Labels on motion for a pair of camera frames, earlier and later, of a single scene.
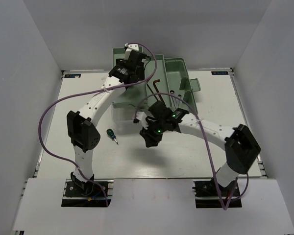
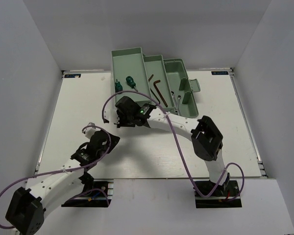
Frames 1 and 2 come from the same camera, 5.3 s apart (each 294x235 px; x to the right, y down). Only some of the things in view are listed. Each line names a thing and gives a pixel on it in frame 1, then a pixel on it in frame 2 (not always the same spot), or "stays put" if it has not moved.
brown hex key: x=154 y=82 stays put
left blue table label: x=72 y=75 stays put
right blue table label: x=219 y=73 stays put
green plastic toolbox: x=166 y=80 stays put
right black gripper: x=150 y=139 -> x=119 y=123
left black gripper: x=142 y=73 -> x=114 y=140
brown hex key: x=149 y=88 -> x=151 y=76
